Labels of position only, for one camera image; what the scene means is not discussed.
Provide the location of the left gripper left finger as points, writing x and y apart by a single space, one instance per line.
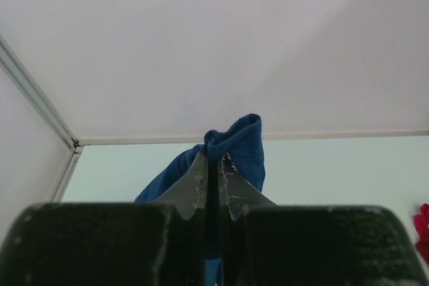
153 243

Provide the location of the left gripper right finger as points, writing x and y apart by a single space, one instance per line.
267 244

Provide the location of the navy blue t shirt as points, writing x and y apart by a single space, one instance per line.
243 142

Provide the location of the folded red t shirt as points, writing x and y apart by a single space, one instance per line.
421 225

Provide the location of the aluminium frame rail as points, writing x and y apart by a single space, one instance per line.
25 83

